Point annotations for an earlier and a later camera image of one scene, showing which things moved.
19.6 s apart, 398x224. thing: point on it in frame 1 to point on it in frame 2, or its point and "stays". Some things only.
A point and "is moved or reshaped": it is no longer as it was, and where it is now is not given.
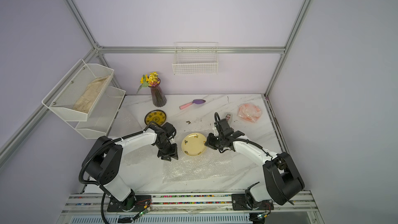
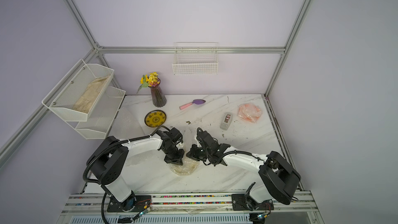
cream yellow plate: [193, 144] is moved or reshaped
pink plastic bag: [250, 112] stays
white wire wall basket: [196, 58] stays
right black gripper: [208, 142] to [193, 154]
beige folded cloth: [88, 98] stays
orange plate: [249, 112] stays
